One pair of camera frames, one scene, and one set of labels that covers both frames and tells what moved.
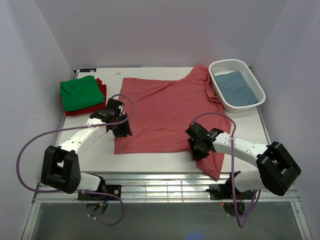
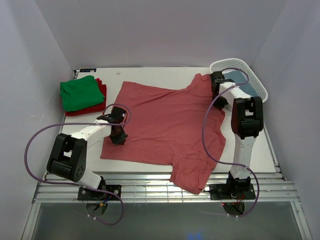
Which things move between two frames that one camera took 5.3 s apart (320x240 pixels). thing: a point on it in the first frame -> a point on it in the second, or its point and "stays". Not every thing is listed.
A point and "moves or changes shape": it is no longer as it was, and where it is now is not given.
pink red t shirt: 160,111 moves or changes shape
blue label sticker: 86,70 stays
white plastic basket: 224,66 stays
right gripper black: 196,150 -> 218,101
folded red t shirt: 92,109 stays
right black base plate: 224,191 stays
